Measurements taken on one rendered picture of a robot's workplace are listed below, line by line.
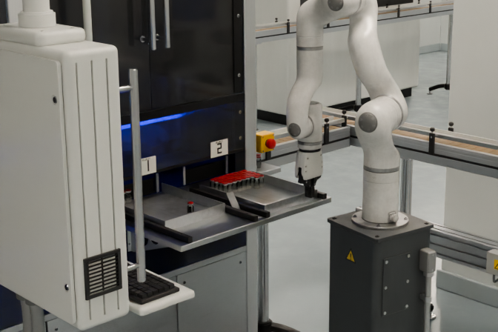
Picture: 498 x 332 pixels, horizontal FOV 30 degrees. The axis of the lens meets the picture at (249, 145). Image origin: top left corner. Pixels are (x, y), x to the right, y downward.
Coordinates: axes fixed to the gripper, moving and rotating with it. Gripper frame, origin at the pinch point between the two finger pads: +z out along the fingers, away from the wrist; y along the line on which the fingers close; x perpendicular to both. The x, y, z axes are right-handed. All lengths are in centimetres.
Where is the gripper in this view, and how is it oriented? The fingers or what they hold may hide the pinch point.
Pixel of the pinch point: (309, 191)
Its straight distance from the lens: 325.4
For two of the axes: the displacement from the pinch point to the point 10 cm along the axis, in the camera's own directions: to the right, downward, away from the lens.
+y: -7.2, 1.8, -6.7
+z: 0.1, 9.7, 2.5
